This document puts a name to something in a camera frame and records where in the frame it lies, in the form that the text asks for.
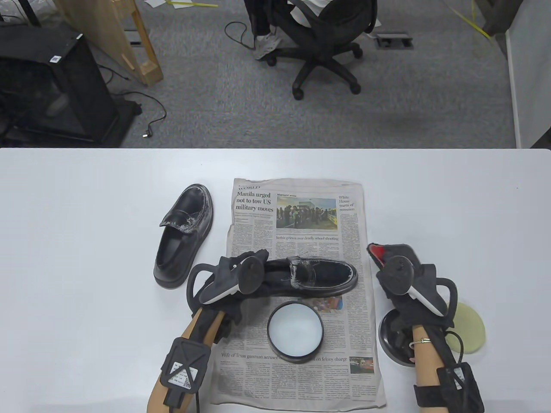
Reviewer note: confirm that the person's left hand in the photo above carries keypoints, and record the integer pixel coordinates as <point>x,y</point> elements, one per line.
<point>232,312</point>

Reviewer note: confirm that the person's right hand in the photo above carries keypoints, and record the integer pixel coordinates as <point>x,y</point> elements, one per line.
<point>400,303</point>

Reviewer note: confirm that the black cream tin lid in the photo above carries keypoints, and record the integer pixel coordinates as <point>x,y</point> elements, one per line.
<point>389,337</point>

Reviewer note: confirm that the red and grey polishing cloth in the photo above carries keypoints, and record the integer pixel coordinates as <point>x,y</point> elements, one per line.
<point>379,254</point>

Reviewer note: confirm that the black leather care cream tin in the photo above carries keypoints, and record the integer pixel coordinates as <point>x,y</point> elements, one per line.
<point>295,331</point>

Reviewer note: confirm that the round yellow polishing sponge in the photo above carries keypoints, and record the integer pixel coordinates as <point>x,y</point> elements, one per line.
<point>471,329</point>

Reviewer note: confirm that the black leather shoe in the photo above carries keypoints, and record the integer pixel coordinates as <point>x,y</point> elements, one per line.
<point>181,241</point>
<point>323,277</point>

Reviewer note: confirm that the person's left forearm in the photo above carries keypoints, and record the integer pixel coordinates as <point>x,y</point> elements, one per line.
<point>202,325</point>

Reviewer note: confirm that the person's right forearm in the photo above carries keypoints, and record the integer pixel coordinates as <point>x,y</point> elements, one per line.
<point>428,357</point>

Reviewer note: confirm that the black right hand controller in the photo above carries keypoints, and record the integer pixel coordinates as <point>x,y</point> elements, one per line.
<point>400,275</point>

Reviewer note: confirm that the black hand controller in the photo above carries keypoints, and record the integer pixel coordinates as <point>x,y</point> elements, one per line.
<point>228,279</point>
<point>400,275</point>

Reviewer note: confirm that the black left hand controller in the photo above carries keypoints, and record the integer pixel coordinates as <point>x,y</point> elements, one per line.
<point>228,279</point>

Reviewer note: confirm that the newspaper sheet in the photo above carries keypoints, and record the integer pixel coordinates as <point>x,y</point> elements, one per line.
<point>344,215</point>

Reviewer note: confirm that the floor socket box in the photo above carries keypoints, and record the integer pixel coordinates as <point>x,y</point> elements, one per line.
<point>393,40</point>

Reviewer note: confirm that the white partition panel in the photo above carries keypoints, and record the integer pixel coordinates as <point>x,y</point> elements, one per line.
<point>531,73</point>

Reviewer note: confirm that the black swivel office chair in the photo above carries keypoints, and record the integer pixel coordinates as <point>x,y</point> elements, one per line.
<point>327,47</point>

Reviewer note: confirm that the yellow floor tape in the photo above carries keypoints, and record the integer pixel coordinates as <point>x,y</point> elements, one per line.
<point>473,23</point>

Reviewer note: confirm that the black cabinet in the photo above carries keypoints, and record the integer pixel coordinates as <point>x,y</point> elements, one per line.
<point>47,81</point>

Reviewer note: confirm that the wooden frame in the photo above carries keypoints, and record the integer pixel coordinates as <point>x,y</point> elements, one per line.
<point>107,30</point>

